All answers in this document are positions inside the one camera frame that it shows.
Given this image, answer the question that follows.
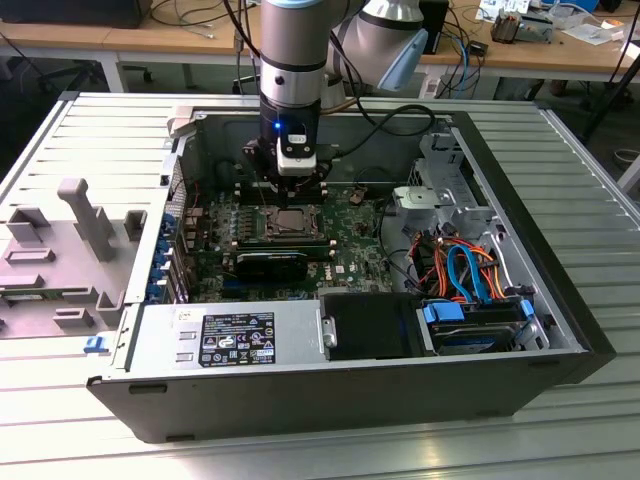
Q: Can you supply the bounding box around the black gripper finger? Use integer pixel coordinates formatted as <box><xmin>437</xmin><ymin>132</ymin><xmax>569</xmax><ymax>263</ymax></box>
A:
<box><xmin>285</xmin><ymin>159</ymin><xmax>335</xmax><ymax>207</ymax></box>
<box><xmin>242</xmin><ymin>139</ymin><xmax>288</xmax><ymax>207</ymax></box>

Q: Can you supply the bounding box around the silver CPU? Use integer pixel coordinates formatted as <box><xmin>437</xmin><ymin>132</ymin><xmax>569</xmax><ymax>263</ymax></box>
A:
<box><xmin>276</xmin><ymin>210</ymin><xmax>310</xmax><ymax>235</ymax></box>

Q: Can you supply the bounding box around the CPU socket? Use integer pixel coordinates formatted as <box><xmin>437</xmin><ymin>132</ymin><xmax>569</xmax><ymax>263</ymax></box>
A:
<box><xmin>262</xmin><ymin>200</ymin><xmax>325</xmax><ymax>242</ymax></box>

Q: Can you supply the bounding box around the green motherboard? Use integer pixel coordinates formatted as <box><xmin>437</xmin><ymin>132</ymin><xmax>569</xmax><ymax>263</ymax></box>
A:
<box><xmin>182</xmin><ymin>185</ymin><xmax>401</xmax><ymax>304</ymax></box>

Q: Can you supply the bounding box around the silver drive cage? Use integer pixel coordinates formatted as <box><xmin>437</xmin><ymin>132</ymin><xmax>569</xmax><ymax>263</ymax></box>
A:
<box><xmin>391</xmin><ymin>130</ymin><xmax>502</xmax><ymax>237</ymax></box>

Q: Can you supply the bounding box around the black graphics card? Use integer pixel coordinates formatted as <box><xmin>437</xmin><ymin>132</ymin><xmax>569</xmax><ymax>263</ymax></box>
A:
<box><xmin>233</xmin><ymin>249</ymin><xmax>311</xmax><ymax>284</ymax></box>

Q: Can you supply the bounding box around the wooden desk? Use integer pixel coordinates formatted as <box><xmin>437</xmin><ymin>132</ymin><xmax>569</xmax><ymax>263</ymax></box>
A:
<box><xmin>0</xmin><ymin>0</ymin><xmax>640</xmax><ymax>96</ymax></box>

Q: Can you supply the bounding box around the black plastic shroud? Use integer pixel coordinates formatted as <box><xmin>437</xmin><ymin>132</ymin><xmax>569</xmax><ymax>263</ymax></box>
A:
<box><xmin>319</xmin><ymin>292</ymin><xmax>432</xmax><ymax>362</ymax></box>

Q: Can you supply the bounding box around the black upright box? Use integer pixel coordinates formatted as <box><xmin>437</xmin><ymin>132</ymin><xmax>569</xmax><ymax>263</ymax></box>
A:
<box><xmin>419</xmin><ymin>0</ymin><xmax>451</xmax><ymax>55</ymax></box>

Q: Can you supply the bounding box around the silver power supply unit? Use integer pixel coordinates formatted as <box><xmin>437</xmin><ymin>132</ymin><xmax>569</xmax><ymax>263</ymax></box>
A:
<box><xmin>113</xmin><ymin>298</ymin><xmax>326</xmax><ymax>372</ymax></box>

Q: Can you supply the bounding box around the black desktop computer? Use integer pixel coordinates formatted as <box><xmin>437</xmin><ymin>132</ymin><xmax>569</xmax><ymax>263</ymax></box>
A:
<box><xmin>0</xmin><ymin>0</ymin><xmax>154</xmax><ymax>30</ymax></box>

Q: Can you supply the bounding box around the hard disk blue carrier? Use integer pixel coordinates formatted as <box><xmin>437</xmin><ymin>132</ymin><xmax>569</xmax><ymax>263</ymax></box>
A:
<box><xmin>422</xmin><ymin>298</ymin><xmax>535</xmax><ymax>357</ymax></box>

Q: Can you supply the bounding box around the black PC case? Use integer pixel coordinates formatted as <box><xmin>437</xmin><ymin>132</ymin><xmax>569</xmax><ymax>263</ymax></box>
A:
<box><xmin>85</xmin><ymin>92</ymin><xmax>617</xmax><ymax>445</ymax></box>

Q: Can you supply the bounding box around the grey parts rack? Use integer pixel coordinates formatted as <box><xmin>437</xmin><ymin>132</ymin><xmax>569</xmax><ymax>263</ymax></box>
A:
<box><xmin>0</xmin><ymin>177</ymin><xmax>149</xmax><ymax>341</ymax></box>

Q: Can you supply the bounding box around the copper heat sink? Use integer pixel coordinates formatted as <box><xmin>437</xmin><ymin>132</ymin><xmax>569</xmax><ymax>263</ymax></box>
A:
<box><xmin>489</xmin><ymin>10</ymin><xmax>525</xmax><ymax>45</ymax></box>

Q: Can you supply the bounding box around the green RAM stick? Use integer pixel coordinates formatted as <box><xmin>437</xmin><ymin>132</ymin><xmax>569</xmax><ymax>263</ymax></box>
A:
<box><xmin>0</xmin><ymin>292</ymin><xmax>54</xmax><ymax>305</ymax></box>

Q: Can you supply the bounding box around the black tripod leg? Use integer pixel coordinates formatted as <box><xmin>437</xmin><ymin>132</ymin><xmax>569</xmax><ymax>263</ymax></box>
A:
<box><xmin>582</xmin><ymin>39</ymin><xmax>640</xmax><ymax>146</ymax></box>

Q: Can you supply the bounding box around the white plastic bag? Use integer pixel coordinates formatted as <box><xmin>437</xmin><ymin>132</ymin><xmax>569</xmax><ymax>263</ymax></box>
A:
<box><xmin>562</xmin><ymin>13</ymin><xmax>626</xmax><ymax>47</ymax></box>

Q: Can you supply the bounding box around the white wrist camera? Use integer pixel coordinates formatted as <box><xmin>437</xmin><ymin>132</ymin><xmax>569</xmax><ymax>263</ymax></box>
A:
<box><xmin>275</xmin><ymin>123</ymin><xmax>320</xmax><ymax>178</ymax></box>

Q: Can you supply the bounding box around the black camera cable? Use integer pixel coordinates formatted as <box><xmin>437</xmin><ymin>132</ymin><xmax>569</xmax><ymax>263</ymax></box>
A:
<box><xmin>327</xmin><ymin>29</ymin><xmax>436</xmax><ymax>159</ymax></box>

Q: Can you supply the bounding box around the orange wire bundle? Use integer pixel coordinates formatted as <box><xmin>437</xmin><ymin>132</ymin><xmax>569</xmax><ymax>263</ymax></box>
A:
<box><xmin>412</xmin><ymin>234</ymin><xmax>507</xmax><ymax>302</ymax></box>

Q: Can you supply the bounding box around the blue wire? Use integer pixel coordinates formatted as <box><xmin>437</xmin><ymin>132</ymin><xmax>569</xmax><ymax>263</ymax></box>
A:
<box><xmin>445</xmin><ymin>242</ymin><xmax>495</xmax><ymax>306</ymax></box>

